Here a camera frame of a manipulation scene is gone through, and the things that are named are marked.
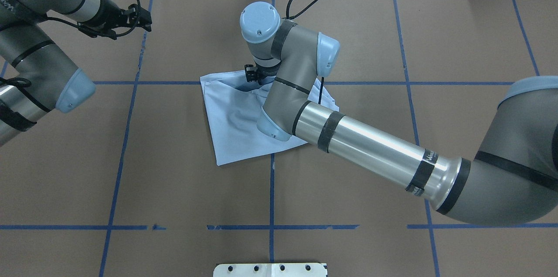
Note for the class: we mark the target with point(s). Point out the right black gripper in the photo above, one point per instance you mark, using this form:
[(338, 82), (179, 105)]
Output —
[(264, 77)]

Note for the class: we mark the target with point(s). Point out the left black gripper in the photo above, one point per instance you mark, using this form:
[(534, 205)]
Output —
[(110, 11)]

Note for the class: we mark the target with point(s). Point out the light blue t-shirt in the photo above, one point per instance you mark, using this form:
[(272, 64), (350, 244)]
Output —
[(233, 106)]

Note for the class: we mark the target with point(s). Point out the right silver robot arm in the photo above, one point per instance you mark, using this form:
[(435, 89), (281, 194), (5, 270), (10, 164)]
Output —
[(511, 180)]

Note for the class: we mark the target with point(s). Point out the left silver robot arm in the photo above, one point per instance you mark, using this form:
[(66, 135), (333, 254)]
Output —
[(47, 78)]

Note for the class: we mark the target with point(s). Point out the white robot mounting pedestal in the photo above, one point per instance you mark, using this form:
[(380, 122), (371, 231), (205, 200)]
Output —
[(271, 270)]

